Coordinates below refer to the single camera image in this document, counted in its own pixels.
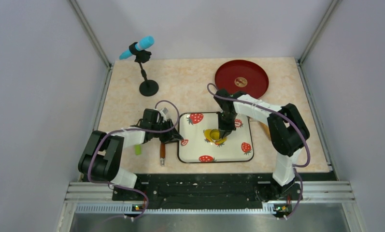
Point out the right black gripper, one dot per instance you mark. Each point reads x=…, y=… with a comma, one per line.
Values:
x=225, y=130

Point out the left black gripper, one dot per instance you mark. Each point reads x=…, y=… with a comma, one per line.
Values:
x=171, y=136

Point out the wooden roller pin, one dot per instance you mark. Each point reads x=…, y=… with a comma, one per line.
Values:
x=266, y=130

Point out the strawberry pattern white tray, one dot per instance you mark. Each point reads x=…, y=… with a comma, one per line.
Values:
x=194, y=149

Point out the metal ring cutter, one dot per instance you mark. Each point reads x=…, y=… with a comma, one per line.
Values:
x=215, y=135

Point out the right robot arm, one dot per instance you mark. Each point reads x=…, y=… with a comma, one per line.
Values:
x=288, y=131

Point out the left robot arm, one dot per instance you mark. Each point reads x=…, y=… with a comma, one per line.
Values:
x=101, y=157

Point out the yellow dough ball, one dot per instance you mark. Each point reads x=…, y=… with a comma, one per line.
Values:
x=208, y=139

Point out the green small block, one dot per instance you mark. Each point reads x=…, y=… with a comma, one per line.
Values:
x=137, y=150

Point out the black microphone stand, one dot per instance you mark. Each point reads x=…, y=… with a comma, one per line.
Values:
x=147, y=87

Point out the red round tray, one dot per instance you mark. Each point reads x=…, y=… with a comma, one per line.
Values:
x=242, y=75

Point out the blue microphone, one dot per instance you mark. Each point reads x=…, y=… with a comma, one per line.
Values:
x=139, y=49

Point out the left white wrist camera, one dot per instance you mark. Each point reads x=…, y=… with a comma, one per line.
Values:
x=164, y=112

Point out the metal scraper wooden handle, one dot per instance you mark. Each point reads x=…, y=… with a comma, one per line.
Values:
x=162, y=154

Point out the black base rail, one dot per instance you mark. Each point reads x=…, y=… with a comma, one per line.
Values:
x=206, y=191

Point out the aluminium frame bar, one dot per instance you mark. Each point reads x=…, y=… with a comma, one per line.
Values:
x=98, y=198

